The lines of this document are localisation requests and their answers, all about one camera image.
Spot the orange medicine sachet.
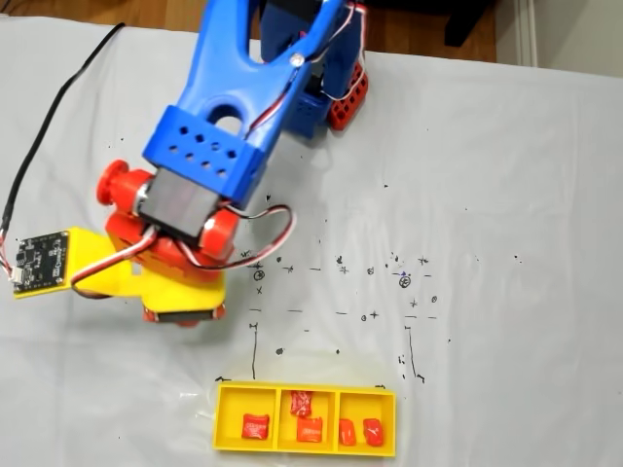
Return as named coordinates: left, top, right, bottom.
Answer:
left=240, top=413, right=272, bottom=441
left=296, top=416, right=325, bottom=444

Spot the white baseboard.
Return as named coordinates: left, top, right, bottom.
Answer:
left=515, top=0, right=539, bottom=67

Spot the yellow three-compartment box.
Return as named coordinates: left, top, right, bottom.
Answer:
left=212, top=381, right=399, bottom=459

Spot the black camera cable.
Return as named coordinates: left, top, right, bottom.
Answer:
left=0, top=21, right=127, bottom=286

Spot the camera board on yellow bracket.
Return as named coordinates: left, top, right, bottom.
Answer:
left=12, top=226, right=142, bottom=301

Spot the white red servo wire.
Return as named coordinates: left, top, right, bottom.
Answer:
left=70, top=203, right=298, bottom=299

